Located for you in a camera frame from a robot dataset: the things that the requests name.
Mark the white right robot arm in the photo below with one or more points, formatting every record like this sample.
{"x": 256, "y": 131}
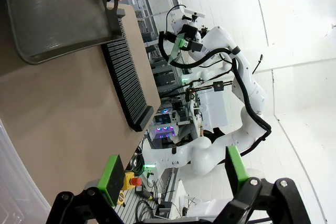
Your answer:
{"x": 252, "y": 90}

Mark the clear plastic box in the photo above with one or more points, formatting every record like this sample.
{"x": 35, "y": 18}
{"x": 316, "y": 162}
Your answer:
{"x": 15, "y": 187}

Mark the computer with glowing fans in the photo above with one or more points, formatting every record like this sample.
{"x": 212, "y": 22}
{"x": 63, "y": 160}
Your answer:
{"x": 164, "y": 129}

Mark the plain green PCB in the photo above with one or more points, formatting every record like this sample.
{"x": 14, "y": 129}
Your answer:
{"x": 174, "y": 51}

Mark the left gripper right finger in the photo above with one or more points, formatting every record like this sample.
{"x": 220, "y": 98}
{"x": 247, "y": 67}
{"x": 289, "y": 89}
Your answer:
{"x": 236, "y": 169}

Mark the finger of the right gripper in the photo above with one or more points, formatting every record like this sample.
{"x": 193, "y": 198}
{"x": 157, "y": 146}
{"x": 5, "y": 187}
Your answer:
{"x": 170, "y": 36}
{"x": 184, "y": 43}

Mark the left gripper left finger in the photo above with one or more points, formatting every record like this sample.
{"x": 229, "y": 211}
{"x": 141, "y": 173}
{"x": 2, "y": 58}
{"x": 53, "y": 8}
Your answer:
{"x": 111, "y": 179}

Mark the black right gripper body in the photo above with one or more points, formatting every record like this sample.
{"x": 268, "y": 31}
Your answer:
{"x": 190, "y": 32}

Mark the white camera on stand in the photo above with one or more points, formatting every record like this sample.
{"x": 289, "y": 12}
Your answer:
{"x": 193, "y": 14}

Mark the black plastic tray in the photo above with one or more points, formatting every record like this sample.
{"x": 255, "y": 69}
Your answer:
{"x": 57, "y": 16}

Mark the yellow red emergency stop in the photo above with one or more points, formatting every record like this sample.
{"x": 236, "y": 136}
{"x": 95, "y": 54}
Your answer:
{"x": 131, "y": 180}

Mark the small black square plate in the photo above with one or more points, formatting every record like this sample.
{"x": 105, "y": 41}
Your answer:
{"x": 218, "y": 86}

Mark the black slotted PCB rack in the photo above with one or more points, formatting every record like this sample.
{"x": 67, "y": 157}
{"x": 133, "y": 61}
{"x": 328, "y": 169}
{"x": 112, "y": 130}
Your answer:
{"x": 126, "y": 77}

